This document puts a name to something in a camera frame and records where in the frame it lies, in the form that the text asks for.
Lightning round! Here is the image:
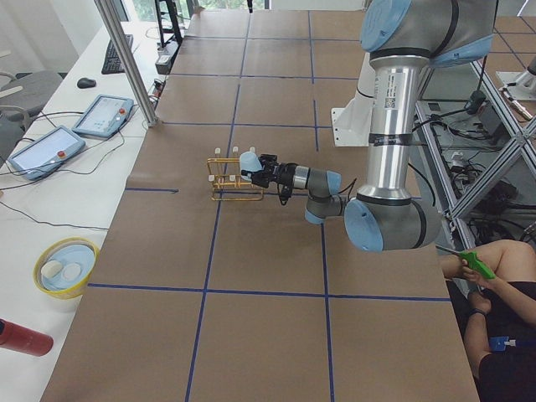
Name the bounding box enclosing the person in black shirt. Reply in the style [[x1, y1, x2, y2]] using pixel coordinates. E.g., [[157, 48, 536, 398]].
[[439, 240, 535, 401]]

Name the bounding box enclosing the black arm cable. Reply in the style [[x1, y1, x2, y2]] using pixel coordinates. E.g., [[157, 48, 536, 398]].
[[334, 178, 359, 198]]

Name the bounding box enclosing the far blue teach pendant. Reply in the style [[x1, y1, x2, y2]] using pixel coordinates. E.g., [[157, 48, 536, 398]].
[[72, 95, 134, 139]]

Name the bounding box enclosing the green handled tool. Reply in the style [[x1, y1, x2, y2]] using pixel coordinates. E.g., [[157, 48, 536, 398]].
[[435, 245, 496, 280]]

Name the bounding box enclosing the near blue teach pendant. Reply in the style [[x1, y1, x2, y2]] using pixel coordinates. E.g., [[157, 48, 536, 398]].
[[8, 126, 85, 181]]

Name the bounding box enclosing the blue teach pendant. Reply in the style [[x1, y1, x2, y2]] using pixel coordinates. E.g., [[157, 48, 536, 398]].
[[72, 95, 134, 139], [8, 126, 85, 181]]

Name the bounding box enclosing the black computer mouse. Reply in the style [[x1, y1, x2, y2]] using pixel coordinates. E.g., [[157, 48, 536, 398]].
[[76, 77, 96, 89]]

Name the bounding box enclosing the gold wire cup holder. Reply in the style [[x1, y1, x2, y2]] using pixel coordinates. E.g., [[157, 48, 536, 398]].
[[206, 147, 265, 202]]

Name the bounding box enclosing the black keyboard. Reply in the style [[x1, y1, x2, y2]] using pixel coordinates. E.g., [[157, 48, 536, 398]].
[[101, 40, 125, 75]]

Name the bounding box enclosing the yellow rimmed blue bowl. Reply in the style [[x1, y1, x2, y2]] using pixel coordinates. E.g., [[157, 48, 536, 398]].
[[33, 237, 100, 300]]

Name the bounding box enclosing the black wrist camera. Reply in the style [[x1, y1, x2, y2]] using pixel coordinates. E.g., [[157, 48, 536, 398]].
[[277, 184, 293, 206]]

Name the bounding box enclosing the aluminium frame post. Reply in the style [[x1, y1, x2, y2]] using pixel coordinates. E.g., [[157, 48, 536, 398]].
[[94, 0, 158, 127]]

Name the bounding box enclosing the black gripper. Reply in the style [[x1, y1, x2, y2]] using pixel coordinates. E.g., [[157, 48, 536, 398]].
[[250, 154, 297, 188]]

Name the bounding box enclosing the black power strip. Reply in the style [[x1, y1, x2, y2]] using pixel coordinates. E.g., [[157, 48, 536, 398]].
[[155, 40, 179, 75]]

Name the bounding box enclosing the grey office chair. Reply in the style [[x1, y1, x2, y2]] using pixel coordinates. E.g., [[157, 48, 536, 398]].
[[1, 70, 63, 158]]

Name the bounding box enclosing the red thermos bottle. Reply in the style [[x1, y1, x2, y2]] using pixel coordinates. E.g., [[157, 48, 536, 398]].
[[1, 319, 54, 357]]

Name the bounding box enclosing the white round lid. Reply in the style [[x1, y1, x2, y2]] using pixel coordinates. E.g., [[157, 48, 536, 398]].
[[61, 263, 82, 281]]

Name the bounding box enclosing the white round block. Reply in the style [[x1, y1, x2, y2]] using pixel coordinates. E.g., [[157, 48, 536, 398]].
[[41, 260, 64, 279]]

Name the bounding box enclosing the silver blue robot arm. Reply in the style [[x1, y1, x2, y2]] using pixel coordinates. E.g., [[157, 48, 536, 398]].
[[240, 1, 497, 252]]

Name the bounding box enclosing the light blue plastic cup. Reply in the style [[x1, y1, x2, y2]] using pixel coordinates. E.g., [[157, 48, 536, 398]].
[[239, 151, 263, 182]]

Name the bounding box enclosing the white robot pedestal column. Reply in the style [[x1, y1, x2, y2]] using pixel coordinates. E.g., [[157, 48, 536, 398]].
[[332, 53, 399, 149]]

